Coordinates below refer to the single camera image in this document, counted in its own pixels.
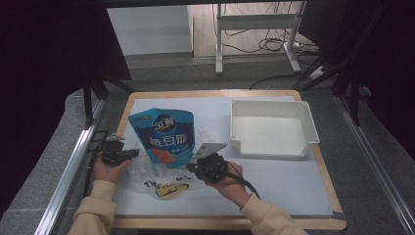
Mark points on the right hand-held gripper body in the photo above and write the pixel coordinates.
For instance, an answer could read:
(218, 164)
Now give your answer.
(210, 163)

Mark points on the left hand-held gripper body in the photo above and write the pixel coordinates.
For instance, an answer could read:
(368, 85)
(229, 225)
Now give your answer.
(112, 153)

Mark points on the clear printed plastic bag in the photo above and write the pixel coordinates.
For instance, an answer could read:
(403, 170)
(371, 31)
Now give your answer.
(169, 182)

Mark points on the blue snack pouch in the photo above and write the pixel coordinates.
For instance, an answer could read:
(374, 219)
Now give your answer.
(166, 137)

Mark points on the person's left hand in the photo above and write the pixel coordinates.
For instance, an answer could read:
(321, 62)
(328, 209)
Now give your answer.
(109, 171)

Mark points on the person's right hand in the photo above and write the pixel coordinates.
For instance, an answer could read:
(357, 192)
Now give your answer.
(233, 186)

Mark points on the black metal stand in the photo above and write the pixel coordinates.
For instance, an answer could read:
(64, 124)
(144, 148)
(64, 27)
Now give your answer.
(87, 104)

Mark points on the white plastic tray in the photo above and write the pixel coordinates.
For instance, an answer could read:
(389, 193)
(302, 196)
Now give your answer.
(270, 130)

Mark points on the pale blue table mat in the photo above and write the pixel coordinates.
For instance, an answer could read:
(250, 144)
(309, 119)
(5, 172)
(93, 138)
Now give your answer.
(277, 189)

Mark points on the black floor bracket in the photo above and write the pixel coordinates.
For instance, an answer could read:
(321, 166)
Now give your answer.
(97, 137)

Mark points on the aluminium rail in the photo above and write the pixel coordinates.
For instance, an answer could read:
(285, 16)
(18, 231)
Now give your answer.
(65, 176)
(375, 163)

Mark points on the white metal desk frame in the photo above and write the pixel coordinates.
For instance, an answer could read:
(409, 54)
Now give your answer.
(254, 22)

